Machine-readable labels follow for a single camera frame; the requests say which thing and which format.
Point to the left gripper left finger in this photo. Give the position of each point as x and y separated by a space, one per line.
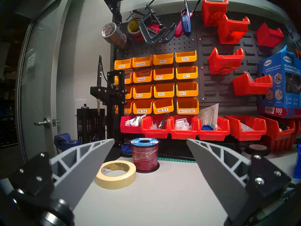
77 176

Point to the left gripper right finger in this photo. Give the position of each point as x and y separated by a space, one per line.
221 178

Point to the blue labelled storage bin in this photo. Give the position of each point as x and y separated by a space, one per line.
298 162

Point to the black storage rack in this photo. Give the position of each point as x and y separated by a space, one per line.
7 122

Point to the blue cleaning cloths box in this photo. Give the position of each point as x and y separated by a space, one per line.
279 91

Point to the blue bench vise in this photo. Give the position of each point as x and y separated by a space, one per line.
64 140

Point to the beige masking tape roll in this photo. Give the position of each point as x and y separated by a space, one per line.
115 182

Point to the wide black tape roll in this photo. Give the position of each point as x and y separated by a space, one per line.
257 150

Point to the green cutting mat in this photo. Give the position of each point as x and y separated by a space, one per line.
176 160

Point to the black bit holder tower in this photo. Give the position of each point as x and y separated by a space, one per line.
84 124
98 124

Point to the blue plastic cap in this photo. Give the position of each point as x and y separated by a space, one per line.
207 127

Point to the clear plastic bag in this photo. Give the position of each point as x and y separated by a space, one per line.
249 76
247 127

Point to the clear parts packets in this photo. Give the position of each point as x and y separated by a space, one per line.
183 124

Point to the stack of red bins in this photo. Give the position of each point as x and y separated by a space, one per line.
279 145

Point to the crimson parts bin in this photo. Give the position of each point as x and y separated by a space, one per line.
129 129

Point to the white printed parts bag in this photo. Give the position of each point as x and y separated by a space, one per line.
134 121

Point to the orange bin labelled M4-0.7 HEX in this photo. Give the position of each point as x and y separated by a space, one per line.
187 105

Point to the black canister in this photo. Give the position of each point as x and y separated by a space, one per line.
283 126

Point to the clear screw bag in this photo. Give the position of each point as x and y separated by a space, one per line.
162 122

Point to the grey glass door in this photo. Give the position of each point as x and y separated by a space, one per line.
37 98

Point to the black metal press stand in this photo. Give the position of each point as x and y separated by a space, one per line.
112 94

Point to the dark grey tool panel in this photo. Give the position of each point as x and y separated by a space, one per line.
211 86

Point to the orange bin labelled M2.5-5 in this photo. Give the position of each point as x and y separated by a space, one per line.
163 106

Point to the orange bin labelled M3-6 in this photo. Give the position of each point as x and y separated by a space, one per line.
187 89

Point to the orange bin labelled M2.5-6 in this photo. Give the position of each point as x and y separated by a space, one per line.
143 107

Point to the red louvre bin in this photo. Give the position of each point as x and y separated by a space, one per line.
232 30
213 13
252 87
223 62

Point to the orange bin unreadable label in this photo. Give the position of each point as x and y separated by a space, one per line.
130 93

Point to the orange bin labelled M3-8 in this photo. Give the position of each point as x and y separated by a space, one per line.
164 90

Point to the orange bin labelled M3-12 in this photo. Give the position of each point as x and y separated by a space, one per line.
143 92

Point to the black soldering iron pen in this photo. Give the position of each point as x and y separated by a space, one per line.
99 69

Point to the orange bin with plastic cover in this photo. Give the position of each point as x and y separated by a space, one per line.
128 77

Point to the orange bin labelled M3-4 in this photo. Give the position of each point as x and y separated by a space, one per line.
186 73

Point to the orange bin labelled M4X4X6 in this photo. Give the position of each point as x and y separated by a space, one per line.
142 76

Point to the orange bin labelled M4-6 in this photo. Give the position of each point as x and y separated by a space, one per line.
163 74

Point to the orange bin labelled M3X5X4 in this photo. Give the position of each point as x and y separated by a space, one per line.
123 64

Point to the white paper notice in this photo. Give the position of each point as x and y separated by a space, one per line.
31 60

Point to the orange bin labelled M3X6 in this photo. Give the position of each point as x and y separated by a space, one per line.
185 56

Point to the orange bin labelled M3X8 BAD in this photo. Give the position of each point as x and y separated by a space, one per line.
142 62

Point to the blue microfibre cloth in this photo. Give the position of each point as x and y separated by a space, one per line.
283 49

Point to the orange black screwdriver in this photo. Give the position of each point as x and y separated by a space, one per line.
297 53

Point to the crimson louvre bin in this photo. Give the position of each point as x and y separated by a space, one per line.
269 37

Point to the red utility lighter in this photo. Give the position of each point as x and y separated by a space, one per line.
178 31

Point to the dark grey C-clamp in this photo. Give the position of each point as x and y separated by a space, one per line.
171 33
147 36

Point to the yellow tape roll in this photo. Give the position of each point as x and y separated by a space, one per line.
134 27

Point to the blue utility lighter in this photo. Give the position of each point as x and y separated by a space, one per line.
186 22

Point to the white switch plate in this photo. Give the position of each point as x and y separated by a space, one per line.
80 105

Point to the silver duct tape roll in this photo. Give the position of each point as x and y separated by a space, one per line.
115 37

